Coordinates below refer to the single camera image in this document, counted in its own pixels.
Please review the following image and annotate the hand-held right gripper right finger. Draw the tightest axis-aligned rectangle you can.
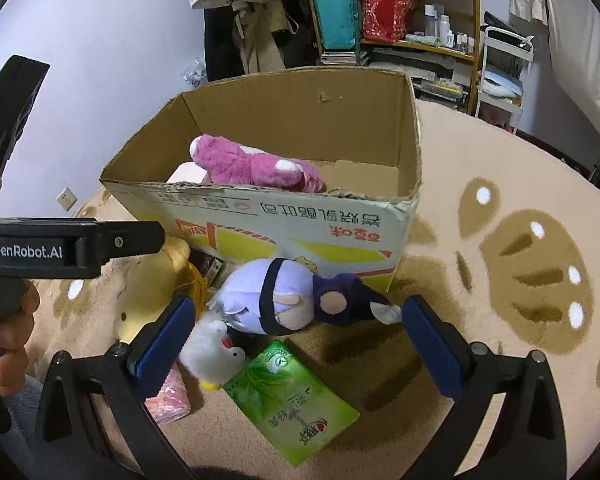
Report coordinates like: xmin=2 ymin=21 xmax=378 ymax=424
xmin=401 ymin=294 xmax=567 ymax=480

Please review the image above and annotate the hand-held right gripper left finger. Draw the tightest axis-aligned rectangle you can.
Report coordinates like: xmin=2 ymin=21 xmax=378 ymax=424
xmin=34 ymin=295 xmax=197 ymax=480

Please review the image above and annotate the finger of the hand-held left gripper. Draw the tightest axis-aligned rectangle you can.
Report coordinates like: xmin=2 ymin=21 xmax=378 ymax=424
xmin=97 ymin=221 xmax=167 ymax=267

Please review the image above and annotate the white fluffy plush toy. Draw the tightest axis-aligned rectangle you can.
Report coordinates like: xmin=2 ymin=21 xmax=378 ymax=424
xmin=179 ymin=317 xmax=246 ymax=391

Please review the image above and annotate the yellow plush toy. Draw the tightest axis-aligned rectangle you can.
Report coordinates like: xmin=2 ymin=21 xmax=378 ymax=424
xmin=115 ymin=237 xmax=193 ymax=346

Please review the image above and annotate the lavender plush doll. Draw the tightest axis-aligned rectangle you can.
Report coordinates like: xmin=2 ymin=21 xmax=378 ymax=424
xmin=207 ymin=257 xmax=403 ymax=336

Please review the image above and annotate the green tissue packet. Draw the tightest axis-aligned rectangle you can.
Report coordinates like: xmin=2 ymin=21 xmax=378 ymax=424
xmin=221 ymin=341 xmax=361 ymax=467

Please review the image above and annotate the printed cardboard box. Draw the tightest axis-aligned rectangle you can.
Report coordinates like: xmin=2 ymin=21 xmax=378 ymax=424
xmin=99 ymin=66 xmax=423 ymax=295

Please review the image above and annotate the light pink soft item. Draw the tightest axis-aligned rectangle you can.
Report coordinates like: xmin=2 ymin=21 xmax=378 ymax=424
xmin=166 ymin=161 xmax=211 ymax=186

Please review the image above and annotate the person's left hand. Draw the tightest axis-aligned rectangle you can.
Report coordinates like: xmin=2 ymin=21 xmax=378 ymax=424
xmin=0 ymin=280 xmax=41 ymax=397

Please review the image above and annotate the pink tissue packet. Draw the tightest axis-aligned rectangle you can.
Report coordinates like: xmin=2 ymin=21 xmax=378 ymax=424
xmin=147 ymin=367 xmax=193 ymax=423

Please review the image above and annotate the dark printed packet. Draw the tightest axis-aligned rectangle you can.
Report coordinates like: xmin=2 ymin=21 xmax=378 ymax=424
xmin=189 ymin=252 xmax=228 ymax=288

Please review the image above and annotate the pink plush toy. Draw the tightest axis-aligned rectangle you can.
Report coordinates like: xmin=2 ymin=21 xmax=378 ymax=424
xmin=189 ymin=134 xmax=327 ymax=193

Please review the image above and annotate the clear plastic bag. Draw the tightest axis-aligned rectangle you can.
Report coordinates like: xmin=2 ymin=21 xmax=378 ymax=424
xmin=182 ymin=57 xmax=210 ymax=86

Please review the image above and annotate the beige printed blanket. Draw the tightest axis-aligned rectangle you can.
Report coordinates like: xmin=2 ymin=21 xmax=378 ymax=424
xmin=30 ymin=97 xmax=600 ymax=480

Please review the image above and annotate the black coat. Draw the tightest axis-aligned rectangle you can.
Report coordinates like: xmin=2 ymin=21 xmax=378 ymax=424
xmin=203 ymin=7 xmax=246 ymax=83

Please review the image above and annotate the light blue pillow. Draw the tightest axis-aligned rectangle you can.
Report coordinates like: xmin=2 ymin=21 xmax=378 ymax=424
xmin=482 ymin=70 xmax=523 ymax=100

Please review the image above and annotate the stack of books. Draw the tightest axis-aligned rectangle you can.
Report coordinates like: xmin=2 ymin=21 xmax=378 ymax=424
xmin=322 ymin=49 xmax=473 ymax=106

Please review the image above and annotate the white trolley cart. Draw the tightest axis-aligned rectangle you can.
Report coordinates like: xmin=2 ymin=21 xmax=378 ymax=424
xmin=475 ymin=25 xmax=536 ymax=133

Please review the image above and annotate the teal paper bag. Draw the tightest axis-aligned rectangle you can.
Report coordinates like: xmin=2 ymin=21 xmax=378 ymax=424
xmin=312 ymin=0 xmax=358 ymax=51

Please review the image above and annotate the row of cosmetic bottles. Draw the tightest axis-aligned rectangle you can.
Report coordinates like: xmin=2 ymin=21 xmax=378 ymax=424
xmin=424 ymin=4 xmax=476 ymax=53

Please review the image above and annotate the red patterned bag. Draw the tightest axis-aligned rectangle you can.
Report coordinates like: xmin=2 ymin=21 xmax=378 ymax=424
xmin=358 ymin=0 xmax=418 ymax=43

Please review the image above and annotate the wooden shelf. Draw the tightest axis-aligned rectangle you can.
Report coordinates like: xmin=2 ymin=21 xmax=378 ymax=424
xmin=300 ymin=0 xmax=483 ymax=111

